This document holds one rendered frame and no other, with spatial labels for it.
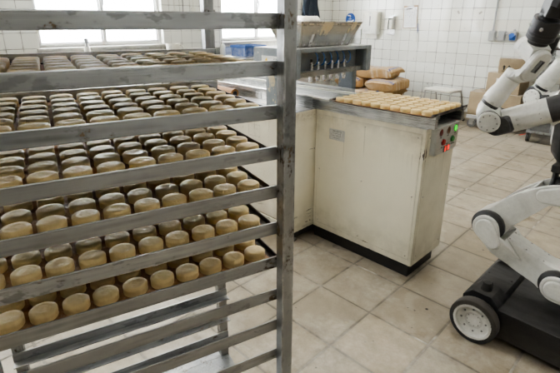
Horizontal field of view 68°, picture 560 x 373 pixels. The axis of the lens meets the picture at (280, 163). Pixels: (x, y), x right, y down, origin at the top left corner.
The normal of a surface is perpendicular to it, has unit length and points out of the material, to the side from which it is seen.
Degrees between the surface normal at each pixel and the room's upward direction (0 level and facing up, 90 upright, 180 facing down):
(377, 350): 0
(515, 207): 90
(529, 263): 90
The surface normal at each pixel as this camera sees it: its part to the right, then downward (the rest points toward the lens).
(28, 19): 0.48, 0.29
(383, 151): -0.71, 0.22
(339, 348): 0.00, -0.95
